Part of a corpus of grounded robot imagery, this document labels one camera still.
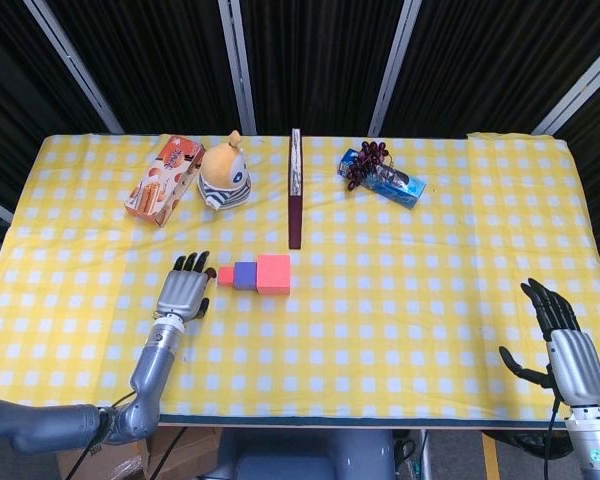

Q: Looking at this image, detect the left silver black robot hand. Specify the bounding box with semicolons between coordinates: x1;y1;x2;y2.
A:
154;250;218;321

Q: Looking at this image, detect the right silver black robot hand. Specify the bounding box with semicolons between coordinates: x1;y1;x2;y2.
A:
498;277;600;405

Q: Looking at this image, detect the medium purple foam cube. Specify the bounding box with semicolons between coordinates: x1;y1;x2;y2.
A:
233;261;260;291

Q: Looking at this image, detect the large red foam cube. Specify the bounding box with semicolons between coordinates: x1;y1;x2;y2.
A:
255;253;292;296

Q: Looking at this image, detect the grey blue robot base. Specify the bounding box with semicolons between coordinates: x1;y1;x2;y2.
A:
219;428;396;480

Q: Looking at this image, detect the yellow white checkered tablecloth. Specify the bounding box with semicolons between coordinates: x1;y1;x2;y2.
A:
0;132;600;419

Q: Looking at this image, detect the orange snack box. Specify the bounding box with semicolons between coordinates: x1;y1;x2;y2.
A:
124;134;205;229

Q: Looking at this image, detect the yellow plush toy striped shirt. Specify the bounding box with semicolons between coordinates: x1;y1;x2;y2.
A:
196;129;253;211

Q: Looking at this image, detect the maroon upright book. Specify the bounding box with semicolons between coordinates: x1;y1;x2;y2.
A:
288;128;304;250

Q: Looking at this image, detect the plain brown cardboard box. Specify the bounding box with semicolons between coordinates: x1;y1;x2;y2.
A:
147;426;222;480

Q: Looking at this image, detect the purple grape bunch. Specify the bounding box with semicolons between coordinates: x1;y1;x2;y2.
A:
347;141;396;192

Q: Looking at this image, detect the blue cookie box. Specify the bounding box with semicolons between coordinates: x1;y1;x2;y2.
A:
336;148;428;210

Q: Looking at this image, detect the black pleated curtain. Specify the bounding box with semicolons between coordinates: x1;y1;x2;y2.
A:
0;0;600;301

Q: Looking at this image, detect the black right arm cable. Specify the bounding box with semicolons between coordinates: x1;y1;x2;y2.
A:
542;399;563;480

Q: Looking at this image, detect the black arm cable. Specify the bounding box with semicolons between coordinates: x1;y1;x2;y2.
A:
77;389;137;480
542;399;563;480

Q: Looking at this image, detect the black cable under table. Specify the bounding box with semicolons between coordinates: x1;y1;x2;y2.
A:
148;426;187;480

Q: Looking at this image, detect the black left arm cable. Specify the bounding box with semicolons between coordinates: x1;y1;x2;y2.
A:
77;389;137;480

